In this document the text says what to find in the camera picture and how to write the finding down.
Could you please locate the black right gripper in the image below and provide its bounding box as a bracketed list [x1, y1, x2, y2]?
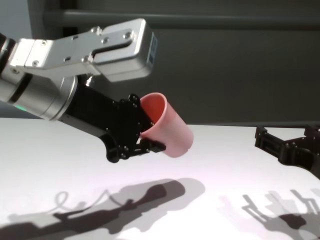
[254, 124, 320, 181]

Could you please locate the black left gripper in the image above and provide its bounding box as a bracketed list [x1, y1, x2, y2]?
[66, 86, 168, 163]

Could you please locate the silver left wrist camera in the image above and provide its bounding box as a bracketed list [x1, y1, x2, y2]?
[8, 18, 159, 83]

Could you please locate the gray horizontal railing bar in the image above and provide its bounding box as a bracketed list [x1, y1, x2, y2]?
[42, 10, 320, 28]

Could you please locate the pink plastic cup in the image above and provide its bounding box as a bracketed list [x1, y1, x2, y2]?
[139, 92, 195, 159]

